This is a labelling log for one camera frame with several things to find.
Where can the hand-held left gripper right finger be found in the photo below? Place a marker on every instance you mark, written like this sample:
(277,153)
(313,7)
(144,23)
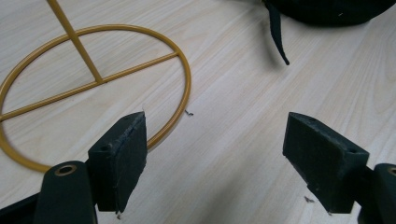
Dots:
(323,161)

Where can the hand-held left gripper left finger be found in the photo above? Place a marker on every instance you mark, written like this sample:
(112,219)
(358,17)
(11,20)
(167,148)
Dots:
(120,165)

